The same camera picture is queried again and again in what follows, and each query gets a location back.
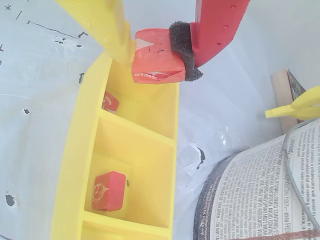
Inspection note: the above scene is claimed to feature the red-orange Starburst candy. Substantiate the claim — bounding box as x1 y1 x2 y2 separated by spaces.
91 170 127 212
131 28 188 85
101 91 121 113

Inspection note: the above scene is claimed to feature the white plastic table cover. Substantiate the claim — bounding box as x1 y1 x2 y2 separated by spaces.
0 0 320 240

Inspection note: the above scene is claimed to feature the paint can with printed label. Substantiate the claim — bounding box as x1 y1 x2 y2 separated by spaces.
193 119 320 240

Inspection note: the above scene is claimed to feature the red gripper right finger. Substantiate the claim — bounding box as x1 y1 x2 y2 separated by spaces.
168 0 251 83

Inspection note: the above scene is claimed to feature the beige wooden stick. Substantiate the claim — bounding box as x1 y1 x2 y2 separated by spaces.
270 69 300 136

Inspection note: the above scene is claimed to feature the dark brown flat object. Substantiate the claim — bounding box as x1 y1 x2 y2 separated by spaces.
286 69 307 98

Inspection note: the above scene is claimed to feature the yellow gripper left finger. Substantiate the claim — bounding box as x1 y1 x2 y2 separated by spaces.
54 0 136 68

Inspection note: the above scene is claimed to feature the yellow three-compartment box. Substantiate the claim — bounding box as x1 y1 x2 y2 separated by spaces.
49 51 181 240

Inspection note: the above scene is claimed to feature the yellow plastic clip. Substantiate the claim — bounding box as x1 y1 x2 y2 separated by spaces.
264 85 320 124

